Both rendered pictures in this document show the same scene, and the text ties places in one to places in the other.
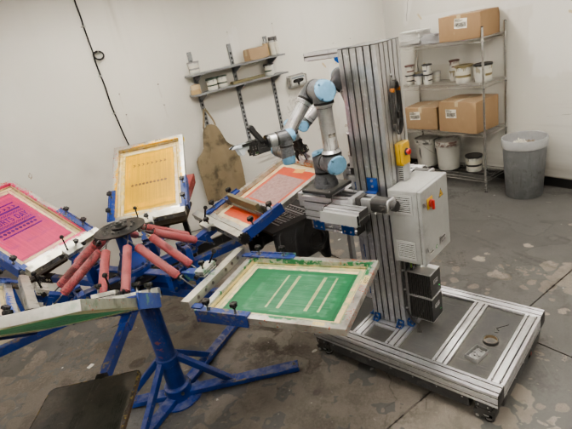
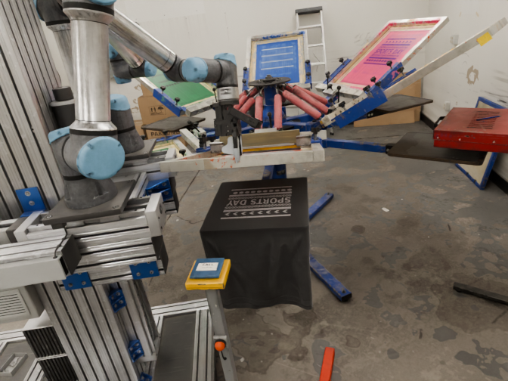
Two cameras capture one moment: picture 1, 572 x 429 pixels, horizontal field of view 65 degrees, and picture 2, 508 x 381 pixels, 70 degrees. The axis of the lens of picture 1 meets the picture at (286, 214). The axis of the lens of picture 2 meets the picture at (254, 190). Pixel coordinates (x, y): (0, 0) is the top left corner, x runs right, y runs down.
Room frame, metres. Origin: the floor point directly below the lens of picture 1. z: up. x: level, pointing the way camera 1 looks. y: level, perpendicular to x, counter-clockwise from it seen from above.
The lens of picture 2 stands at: (4.04, -1.11, 1.70)
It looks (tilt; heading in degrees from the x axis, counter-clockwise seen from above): 25 degrees down; 131
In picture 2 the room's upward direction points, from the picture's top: 8 degrees counter-clockwise
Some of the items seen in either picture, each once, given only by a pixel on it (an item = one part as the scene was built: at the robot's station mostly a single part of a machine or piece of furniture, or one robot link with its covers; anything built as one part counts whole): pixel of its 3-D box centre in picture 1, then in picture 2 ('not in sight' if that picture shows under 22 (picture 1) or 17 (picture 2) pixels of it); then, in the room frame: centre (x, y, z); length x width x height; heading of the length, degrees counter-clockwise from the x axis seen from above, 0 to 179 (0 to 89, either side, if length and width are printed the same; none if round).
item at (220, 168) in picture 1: (217, 153); not in sight; (5.00, 0.62, 1.06); 0.53 x 0.07 x 1.05; 121
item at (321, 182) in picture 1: (325, 177); (123, 137); (2.63, -0.28, 1.31); 0.15 x 0.15 x 0.10
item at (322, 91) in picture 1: (327, 128); (74, 61); (2.51, -0.33, 1.63); 0.15 x 0.12 x 0.55; 19
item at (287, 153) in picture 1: (286, 153); (124, 71); (2.44, -0.07, 1.55); 0.11 x 0.08 x 0.11; 19
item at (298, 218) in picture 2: (282, 214); (258, 201); (3.08, 0.02, 0.95); 0.48 x 0.44 x 0.01; 121
